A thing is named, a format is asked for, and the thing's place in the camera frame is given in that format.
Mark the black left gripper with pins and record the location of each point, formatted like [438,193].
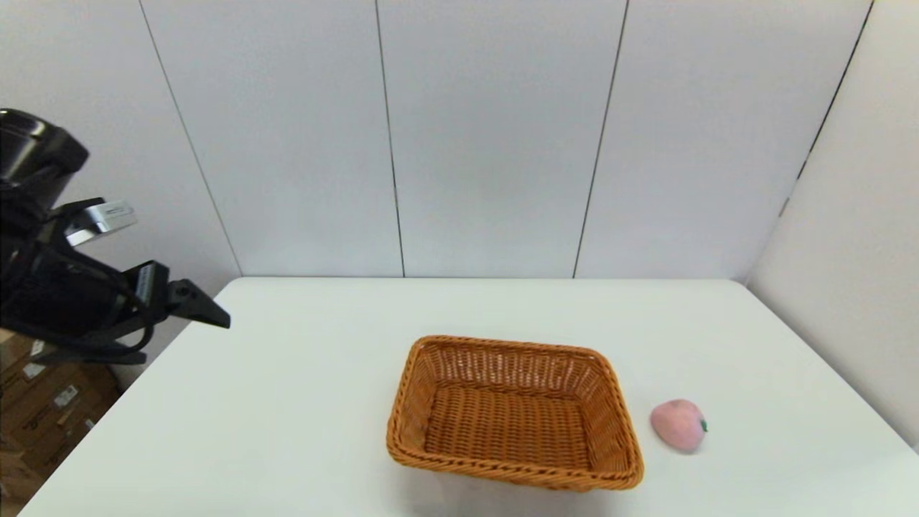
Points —
[57,294]

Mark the orange wicker basket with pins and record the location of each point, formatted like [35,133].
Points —
[513,420]

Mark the pink peach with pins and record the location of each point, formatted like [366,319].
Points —
[676,425]

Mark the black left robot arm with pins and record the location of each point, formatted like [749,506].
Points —
[29,154]

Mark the brown cardboard box white label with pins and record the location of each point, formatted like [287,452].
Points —
[21,391]
[50,420]

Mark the plain brown cardboard box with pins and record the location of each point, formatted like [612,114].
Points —
[8,342]

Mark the crumpled brown cardboard box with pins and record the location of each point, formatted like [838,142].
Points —
[14,474]

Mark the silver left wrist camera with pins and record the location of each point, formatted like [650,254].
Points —
[104,215]

